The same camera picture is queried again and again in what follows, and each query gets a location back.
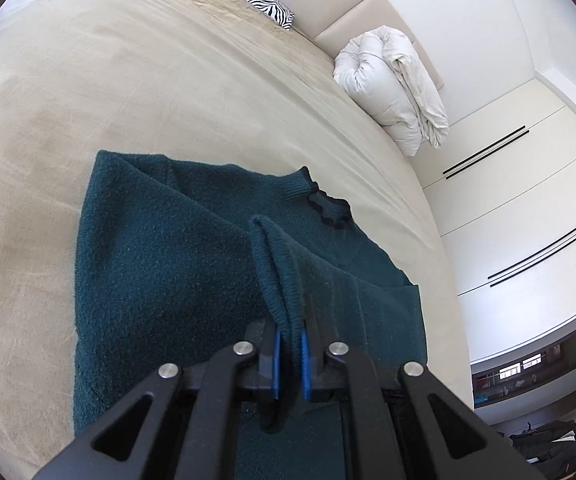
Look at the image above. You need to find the white wardrobe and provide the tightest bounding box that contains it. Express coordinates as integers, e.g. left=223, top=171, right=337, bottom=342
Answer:
left=408, top=74, right=576, bottom=367

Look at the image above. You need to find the beige padded headboard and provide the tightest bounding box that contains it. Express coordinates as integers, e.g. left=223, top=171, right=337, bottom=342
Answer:
left=218, top=0, right=445, bottom=97

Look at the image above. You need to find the wooden wall niche shelf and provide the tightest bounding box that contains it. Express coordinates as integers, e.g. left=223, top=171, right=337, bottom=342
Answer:
left=469, top=316, right=576, bottom=409

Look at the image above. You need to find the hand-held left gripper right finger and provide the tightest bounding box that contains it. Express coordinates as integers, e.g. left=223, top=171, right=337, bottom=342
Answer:
left=299, top=295, right=549, bottom=480

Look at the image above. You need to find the bed with beige sheet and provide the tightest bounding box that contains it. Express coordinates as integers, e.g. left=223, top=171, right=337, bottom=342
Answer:
left=0, top=0, right=474, bottom=463

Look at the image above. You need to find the dark green knit sweater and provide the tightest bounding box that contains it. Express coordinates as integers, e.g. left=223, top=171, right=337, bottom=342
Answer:
left=72, top=149, right=429, bottom=480

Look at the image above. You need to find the black wardrobe handle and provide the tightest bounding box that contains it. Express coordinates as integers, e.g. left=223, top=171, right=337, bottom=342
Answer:
left=487, top=219, right=576, bottom=281
left=490, top=226, right=576, bottom=288
left=442, top=126, right=526, bottom=175
left=444, top=130, right=531, bottom=181

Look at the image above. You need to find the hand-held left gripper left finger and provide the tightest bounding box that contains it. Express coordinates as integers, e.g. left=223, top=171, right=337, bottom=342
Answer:
left=32, top=320, right=283, bottom=480

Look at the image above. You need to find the folded white duvet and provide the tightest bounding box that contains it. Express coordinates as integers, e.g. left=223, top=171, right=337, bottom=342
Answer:
left=333, top=26, right=450, bottom=158

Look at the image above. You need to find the dark clothes pile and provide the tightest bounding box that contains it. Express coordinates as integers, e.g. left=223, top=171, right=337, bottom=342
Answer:
left=507, top=419, right=576, bottom=467

